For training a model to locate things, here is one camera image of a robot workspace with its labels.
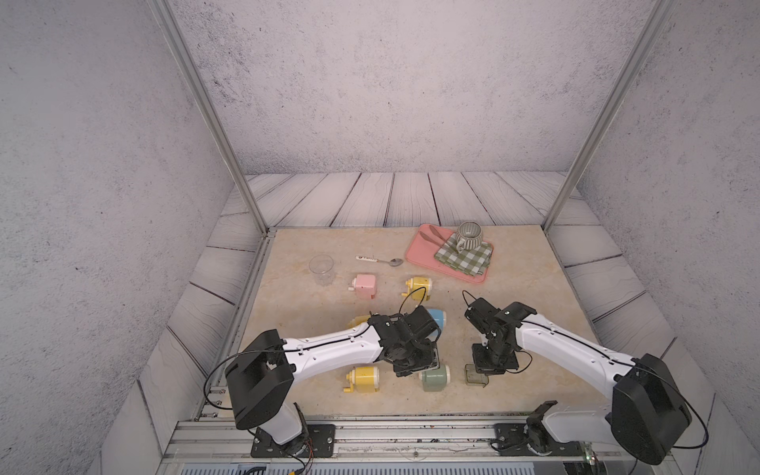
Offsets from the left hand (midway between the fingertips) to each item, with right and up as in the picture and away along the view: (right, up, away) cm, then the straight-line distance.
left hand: (438, 373), depth 75 cm
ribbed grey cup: (+17, +36, +36) cm, 54 cm away
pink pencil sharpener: (-20, +20, +21) cm, 35 cm away
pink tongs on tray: (+7, +34, +40) cm, 53 cm away
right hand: (+13, -1, +4) cm, 14 cm away
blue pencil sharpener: (+2, +11, +13) cm, 17 cm away
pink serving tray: (0, +31, +40) cm, 51 cm away
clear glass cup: (-36, +25, +30) cm, 53 cm away
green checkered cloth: (+19, +27, +35) cm, 48 cm away
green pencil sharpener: (-1, -2, +1) cm, 2 cm away
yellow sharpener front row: (-18, -2, +1) cm, 19 cm away
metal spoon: (-11, +27, +34) cm, 45 cm away
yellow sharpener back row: (-1, +20, +19) cm, 28 cm away
